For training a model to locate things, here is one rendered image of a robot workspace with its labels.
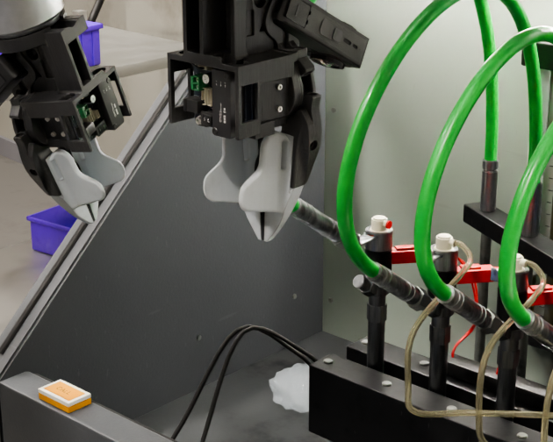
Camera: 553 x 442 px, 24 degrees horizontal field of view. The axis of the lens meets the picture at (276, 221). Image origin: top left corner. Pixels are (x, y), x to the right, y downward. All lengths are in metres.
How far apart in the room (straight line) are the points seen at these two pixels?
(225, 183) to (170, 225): 0.57
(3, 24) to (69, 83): 0.08
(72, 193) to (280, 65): 0.38
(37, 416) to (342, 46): 0.59
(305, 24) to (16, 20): 0.31
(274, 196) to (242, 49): 0.12
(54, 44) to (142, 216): 0.39
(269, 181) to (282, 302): 0.78
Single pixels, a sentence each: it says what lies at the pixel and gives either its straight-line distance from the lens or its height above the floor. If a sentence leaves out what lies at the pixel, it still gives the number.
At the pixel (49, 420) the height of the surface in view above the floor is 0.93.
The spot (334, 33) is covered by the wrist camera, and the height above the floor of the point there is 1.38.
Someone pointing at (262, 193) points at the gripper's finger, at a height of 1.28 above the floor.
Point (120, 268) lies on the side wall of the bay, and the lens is 1.48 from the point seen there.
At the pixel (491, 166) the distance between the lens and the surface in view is 1.44.
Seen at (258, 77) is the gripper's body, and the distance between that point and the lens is 0.89.
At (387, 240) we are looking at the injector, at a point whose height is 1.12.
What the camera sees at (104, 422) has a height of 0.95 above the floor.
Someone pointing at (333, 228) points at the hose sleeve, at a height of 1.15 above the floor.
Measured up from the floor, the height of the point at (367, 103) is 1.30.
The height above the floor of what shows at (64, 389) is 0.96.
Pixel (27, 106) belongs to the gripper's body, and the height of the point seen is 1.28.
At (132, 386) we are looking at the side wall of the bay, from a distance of 1.55.
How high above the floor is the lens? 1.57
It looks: 19 degrees down
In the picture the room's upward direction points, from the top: straight up
